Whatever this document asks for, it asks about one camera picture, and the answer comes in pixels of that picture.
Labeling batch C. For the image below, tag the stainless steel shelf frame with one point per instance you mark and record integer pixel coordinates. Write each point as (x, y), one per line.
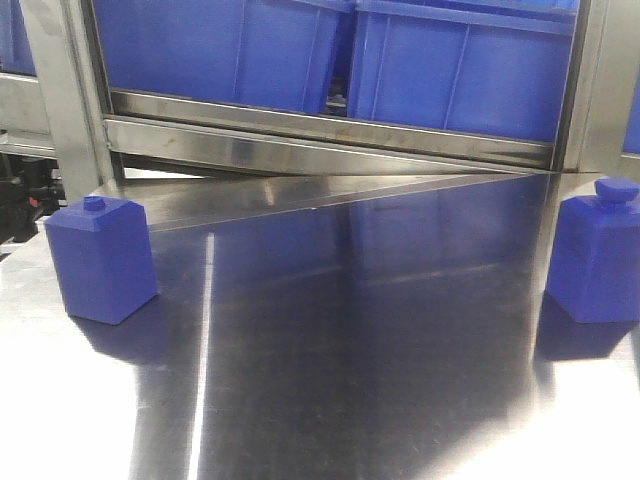
(92, 128)

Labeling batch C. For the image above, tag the blue plastic bin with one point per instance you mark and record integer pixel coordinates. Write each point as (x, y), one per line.
(273, 54)
(484, 67)

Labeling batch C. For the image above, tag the black equipment with red knob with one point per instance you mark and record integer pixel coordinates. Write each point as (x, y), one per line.
(29, 190)

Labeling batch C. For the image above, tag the blue plastic bin left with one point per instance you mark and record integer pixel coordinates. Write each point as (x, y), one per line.
(273, 54)

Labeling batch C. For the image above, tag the blue plastic bin right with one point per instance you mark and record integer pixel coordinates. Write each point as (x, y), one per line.
(484, 67)

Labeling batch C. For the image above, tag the blue bottle-shaped part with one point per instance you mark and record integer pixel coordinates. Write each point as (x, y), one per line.
(594, 266)
(101, 251)

